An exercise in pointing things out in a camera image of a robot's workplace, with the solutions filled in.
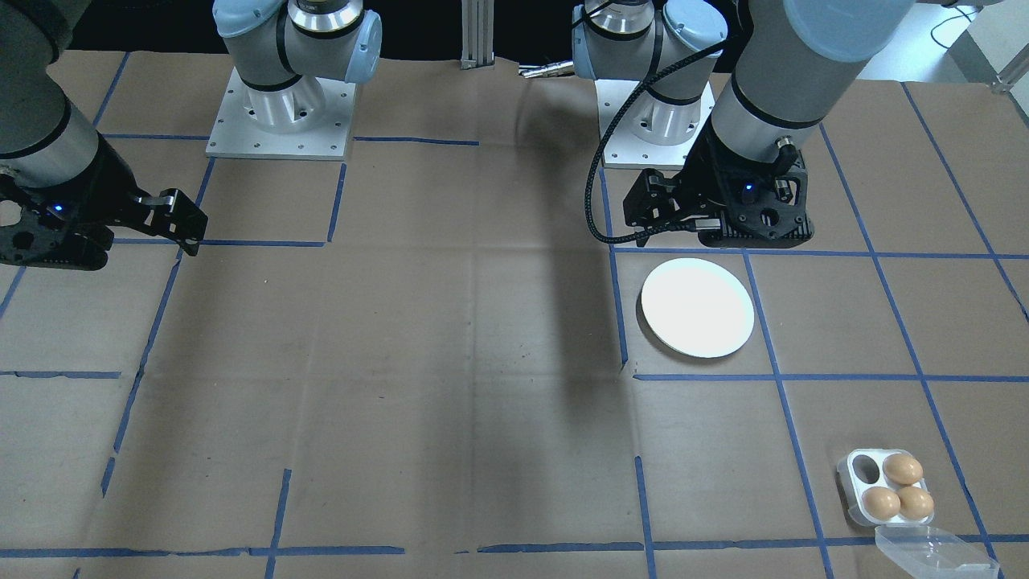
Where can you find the brown egg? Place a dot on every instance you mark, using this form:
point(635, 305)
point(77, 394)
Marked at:
point(903, 469)
point(882, 503)
point(916, 504)

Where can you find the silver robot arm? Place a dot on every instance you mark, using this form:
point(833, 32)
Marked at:
point(40, 96)
point(772, 72)

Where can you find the white round plate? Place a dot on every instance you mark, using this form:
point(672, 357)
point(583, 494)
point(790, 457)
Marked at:
point(698, 310)

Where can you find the clear plastic egg carton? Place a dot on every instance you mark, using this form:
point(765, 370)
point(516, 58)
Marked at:
point(849, 484)

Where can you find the silver metal connector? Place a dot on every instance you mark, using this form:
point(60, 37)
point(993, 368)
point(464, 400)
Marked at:
point(539, 71)

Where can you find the white square base plate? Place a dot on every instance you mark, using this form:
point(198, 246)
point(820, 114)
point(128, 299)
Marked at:
point(233, 145)
point(619, 157)

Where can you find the aluminium frame post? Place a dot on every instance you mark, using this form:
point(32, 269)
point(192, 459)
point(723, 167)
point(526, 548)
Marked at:
point(477, 32)

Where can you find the aluminium frame bar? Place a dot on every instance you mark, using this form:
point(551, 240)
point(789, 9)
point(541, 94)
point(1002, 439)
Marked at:
point(1013, 79)

